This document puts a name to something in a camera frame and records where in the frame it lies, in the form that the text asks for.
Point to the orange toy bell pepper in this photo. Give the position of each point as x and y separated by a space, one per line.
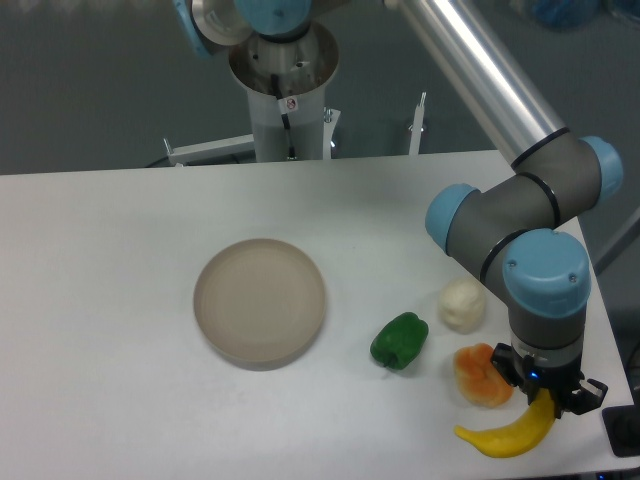
477 379

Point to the yellow toy banana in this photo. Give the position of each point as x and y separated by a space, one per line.
518 437

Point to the black device at table edge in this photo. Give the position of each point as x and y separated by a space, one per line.
622 428

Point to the white metal upright bracket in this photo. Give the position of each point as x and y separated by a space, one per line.
417 127

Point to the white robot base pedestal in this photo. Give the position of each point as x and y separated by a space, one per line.
285 82

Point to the green toy bell pepper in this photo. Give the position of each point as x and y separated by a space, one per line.
400 341

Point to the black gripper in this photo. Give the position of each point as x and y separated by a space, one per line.
526 367

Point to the white toy garlic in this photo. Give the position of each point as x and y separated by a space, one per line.
461 304

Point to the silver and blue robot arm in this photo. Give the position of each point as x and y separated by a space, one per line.
508 237

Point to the white metal frame bracket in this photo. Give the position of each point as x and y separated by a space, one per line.
209 152

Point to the beige round plate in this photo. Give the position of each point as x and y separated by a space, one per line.
260 303

